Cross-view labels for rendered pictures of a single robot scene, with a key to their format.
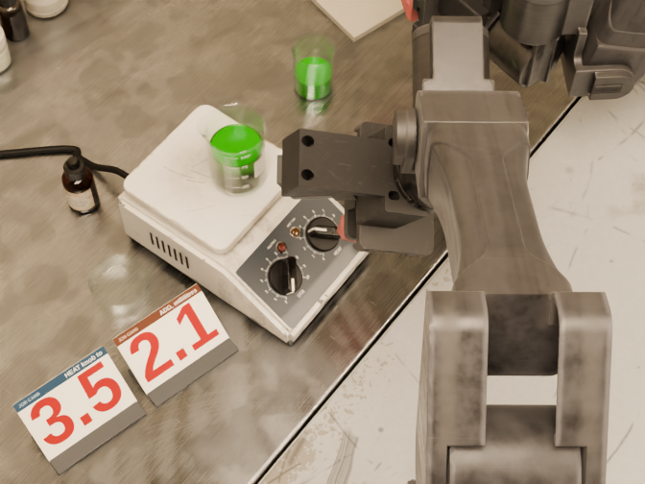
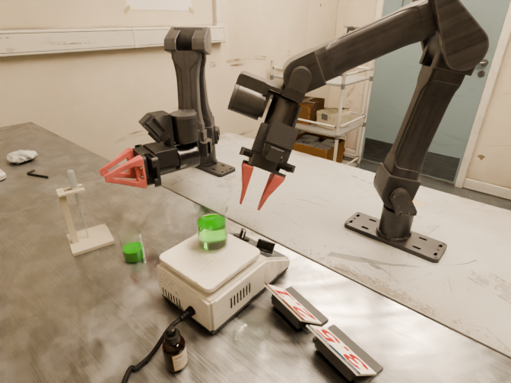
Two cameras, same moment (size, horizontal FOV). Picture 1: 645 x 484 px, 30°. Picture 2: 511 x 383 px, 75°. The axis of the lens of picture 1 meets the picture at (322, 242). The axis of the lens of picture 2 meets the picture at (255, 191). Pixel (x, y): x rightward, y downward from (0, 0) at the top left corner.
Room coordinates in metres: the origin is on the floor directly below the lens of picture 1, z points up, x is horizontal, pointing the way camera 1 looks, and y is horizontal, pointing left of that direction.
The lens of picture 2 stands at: (0.51, 0.52, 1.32)
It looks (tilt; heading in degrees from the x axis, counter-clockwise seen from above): 27 degrees down; 274
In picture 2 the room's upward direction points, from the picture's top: straight up
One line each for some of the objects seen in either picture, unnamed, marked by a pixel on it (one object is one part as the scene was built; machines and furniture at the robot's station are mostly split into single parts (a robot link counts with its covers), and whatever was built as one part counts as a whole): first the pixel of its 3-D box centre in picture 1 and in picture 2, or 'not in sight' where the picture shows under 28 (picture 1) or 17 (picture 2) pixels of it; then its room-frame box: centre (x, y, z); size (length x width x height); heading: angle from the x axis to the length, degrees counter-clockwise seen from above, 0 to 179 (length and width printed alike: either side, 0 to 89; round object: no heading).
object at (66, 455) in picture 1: (81, 409); (344, 346); (0.41, 0.20, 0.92); 0.09 x 0.06 x 0.04; 130
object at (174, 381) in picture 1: (176, 344); (295, 302); (0.48, 0.13, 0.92); 0.09 x 0.06 x 0.04; 130
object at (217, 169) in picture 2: not in sight; (205, 153); (0.74, -0.46, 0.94); 0.20 x 0.07 x 0.08; 143
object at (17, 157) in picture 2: not in sight; (21, 155); (1.35, -0.44, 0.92); 0.08 x 0.08 x 0.04; 54
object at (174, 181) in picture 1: (212, 177); (210, 254); (0.62, 0.10, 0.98); 0.12 x 0.12 x 0.01; 54
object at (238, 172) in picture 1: (233, 151); (211, 226); (0.61, 0.08, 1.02); 0.06 x 0.05 x 0.08; 88
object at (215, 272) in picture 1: (237, 217); (223, 268); (0.60, 0.08, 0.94); 0.22 x 0.13 x 0.08; 54
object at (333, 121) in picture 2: not in sight; (317, 121); (0.22, -2.24, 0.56); 0.65 x 0.48 x 0.93; 143
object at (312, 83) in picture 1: (313, 67); (132, 245); (0.79, 0.01, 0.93); 0.04 x 0.04 x 0.06
